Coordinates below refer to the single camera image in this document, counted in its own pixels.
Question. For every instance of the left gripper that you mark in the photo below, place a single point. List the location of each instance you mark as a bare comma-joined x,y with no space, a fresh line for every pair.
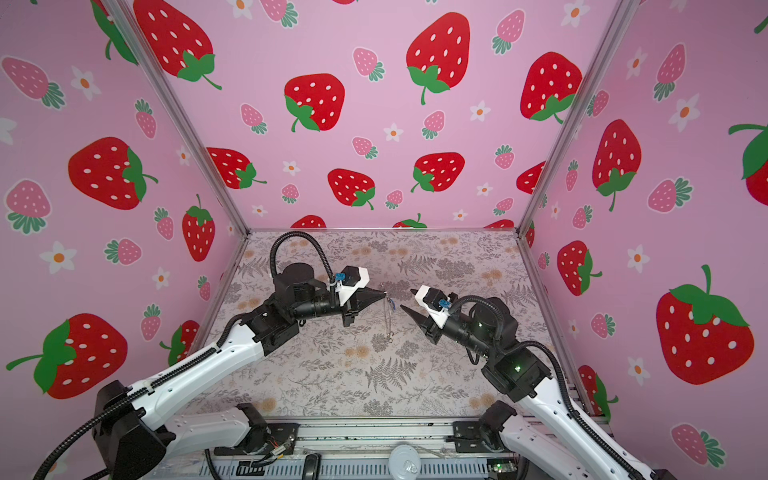
367,296

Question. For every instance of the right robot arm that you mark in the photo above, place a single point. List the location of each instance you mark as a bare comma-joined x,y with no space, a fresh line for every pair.
537,418

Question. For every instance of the aluminium front rail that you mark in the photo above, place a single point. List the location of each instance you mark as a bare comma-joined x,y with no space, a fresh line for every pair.
357,449

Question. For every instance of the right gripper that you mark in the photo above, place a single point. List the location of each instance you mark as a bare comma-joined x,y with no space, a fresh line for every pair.
429,325

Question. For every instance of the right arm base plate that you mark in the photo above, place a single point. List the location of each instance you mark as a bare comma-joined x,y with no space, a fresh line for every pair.
474,437

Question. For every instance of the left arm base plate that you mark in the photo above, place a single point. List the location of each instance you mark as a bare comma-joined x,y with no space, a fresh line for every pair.
263,441

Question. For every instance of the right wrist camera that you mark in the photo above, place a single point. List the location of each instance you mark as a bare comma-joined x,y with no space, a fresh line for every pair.
435,302

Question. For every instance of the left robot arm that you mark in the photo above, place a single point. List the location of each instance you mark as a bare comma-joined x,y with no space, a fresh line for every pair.
143,424

